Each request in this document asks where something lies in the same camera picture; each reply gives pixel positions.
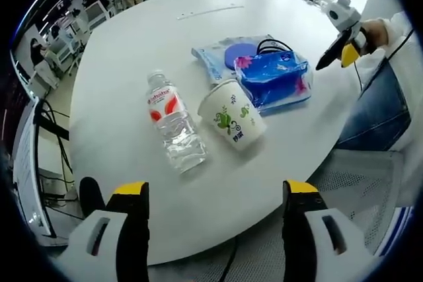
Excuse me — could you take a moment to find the black floor cable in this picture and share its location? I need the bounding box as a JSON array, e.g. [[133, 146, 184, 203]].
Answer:
[[217, 237, 239, 282]]

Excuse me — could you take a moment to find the person's right hand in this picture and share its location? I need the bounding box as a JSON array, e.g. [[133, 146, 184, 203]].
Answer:
[[360, 18, 390, 48]]

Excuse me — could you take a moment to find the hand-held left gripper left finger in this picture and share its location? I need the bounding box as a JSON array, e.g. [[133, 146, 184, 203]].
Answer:
[[61, 181, 150, 282]]

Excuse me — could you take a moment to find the white round table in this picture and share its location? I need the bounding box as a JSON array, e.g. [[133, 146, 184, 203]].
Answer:
[[68, 0, 364, 266]]

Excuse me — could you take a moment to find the blue tissue pack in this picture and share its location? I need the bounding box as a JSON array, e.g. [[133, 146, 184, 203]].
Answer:
[[233, 50, 313, 117]]

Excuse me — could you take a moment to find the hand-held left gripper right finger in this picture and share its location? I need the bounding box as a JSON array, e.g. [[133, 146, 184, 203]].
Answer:
[[282, 179, 367, 282]]

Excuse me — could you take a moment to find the white paper cup green print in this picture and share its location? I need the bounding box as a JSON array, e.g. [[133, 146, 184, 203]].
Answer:
[[197, 79, 267, 152]]

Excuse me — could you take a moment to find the light blue plastic package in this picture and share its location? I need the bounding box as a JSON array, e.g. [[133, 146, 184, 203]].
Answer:
[[191, 34, 275, 85]]

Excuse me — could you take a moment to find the thin black cable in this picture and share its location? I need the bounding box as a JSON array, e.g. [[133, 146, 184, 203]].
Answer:
[[353, 27, 416, 93]]

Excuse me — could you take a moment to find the black cable bundle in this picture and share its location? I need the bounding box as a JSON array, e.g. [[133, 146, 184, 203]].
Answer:
[[34, 96, 75, 197]]

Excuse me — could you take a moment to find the white board panel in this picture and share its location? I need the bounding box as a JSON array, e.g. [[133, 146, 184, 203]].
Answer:
[[9, 98, 54, 238]]

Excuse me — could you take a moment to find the black cable loop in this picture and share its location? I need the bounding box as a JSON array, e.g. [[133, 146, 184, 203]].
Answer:
[[256, 38, 291, 55]]

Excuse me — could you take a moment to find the grey mesh chair seat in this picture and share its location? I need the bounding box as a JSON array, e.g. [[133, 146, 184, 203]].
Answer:
[[148, 149, 406, 282]]

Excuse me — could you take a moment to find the person's blue jeans leg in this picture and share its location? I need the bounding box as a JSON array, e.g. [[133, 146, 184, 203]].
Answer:
[[335, 59, 412, 154]]

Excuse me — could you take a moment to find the clear plastic water bottle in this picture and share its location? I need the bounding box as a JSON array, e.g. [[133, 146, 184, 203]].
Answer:
[[145, 69, 208, 174]]

